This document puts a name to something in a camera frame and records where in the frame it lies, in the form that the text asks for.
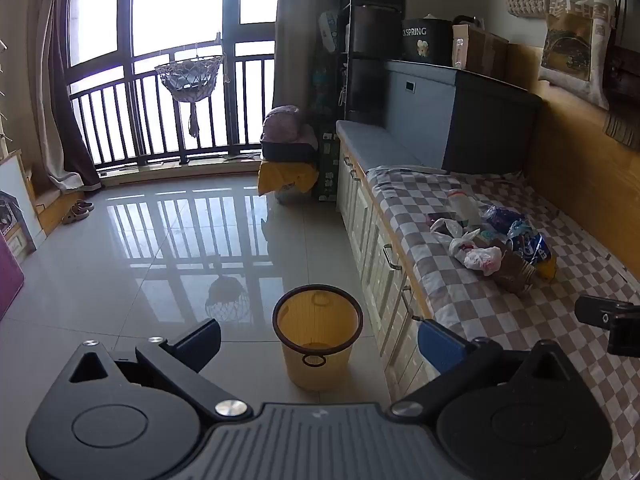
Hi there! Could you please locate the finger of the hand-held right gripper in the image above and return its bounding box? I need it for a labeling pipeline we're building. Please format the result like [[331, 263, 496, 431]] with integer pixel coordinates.
[[575, 296, 640, 332]]

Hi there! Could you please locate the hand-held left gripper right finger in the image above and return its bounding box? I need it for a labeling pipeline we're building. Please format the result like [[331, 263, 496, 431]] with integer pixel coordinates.
[[390, 320, 583, 418]]

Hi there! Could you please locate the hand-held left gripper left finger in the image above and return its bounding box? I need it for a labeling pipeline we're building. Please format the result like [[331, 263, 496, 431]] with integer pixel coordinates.
[[67, 318, 253, 421]]

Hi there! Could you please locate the blue snack packet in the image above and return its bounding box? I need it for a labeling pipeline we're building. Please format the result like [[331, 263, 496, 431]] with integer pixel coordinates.
[[506, 230, 551, 267]]

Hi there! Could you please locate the white plastic bag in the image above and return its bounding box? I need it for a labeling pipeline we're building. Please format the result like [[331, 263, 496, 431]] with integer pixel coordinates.
[[431, 218, 502, 276]]

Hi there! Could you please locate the yellow waste bin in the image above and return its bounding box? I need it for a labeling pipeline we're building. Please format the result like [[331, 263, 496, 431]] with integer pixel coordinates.
[[272, 285, 364, 392]]

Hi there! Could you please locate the clear zip bag orange stripe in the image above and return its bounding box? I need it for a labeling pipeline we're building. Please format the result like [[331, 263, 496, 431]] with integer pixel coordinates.
[[446, 189, 483, 228]]

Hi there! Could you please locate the brown checkered blanket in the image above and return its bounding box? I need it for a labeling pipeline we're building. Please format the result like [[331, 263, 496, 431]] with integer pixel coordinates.
[[365, 166, 640, 480]]

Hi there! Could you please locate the white drawer cabinet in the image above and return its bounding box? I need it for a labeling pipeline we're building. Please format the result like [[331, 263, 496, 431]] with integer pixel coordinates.
[[337, 140, 441, 403]]

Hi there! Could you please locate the yellow cloth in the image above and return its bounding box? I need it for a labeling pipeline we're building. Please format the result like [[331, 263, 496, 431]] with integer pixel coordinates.
[[257, 157, 321, 197]]

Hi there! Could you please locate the wooden step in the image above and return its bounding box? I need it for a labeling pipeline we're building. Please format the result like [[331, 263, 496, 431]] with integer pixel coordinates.
[[30, 180, 86, 236]]

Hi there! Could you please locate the purple mat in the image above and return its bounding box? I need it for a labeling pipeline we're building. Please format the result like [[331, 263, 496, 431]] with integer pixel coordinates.
[[0, 235, 26, 321]]

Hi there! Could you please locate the green printed box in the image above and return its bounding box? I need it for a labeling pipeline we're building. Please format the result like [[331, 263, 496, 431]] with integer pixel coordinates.
[[311, 132, 341, 203]]

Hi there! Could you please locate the black basket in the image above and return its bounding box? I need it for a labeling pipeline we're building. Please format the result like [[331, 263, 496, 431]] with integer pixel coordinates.
[[260, 140, 319, 166]]

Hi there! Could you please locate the grey storage box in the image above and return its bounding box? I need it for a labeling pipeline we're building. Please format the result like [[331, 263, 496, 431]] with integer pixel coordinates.
[[385, 59, 543, 176]]

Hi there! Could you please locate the white picture board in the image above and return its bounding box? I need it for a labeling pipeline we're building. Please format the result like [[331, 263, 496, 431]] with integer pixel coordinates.
[[0, 150, 38, 266]]

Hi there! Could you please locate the pink cushion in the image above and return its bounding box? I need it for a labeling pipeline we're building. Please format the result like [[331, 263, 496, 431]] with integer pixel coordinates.
[[261, 105, 319, 151]]

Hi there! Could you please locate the black balcony railing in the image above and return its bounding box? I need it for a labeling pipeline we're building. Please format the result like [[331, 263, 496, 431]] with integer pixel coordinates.
[[70, 52, 276, 168]]

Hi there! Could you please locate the hanging net basket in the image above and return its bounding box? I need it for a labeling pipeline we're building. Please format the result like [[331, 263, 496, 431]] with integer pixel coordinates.
[[154, 35, 225, 138]]

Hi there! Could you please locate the canvas tote bag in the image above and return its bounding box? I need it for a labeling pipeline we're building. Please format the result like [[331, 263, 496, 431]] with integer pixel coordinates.
[[539, 0, 618, 110]]

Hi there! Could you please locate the brown and white curtain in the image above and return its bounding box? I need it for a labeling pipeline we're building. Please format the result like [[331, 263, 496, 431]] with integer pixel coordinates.
[[27, 0, 103, 193]]

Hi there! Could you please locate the teal printed packaging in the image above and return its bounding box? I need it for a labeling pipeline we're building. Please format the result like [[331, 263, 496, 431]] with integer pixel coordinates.
[[311, 55, 346, 133]]

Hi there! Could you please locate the cardboard box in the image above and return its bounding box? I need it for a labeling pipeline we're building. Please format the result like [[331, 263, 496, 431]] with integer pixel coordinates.
[[452, 24, 510, 81]]

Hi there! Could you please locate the black round storage bin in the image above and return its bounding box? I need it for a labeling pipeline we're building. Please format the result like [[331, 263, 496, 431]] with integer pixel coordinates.
[[401, 17, 455, 66]]

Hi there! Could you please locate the black drawer tower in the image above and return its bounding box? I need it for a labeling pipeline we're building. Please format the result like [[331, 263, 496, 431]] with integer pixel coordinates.
[[345, 0, 406, 126]]

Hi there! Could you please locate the grey curtain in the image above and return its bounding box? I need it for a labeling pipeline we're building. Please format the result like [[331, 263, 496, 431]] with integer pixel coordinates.
[[274, 0, 351, 111]]

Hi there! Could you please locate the white printed packet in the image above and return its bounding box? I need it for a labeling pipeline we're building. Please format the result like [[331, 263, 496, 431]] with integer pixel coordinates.
[[318, 10, 342, 53]]

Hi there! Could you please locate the black window frame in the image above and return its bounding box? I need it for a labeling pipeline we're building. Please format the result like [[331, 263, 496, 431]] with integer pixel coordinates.
[[62, 0, 281, 161]]

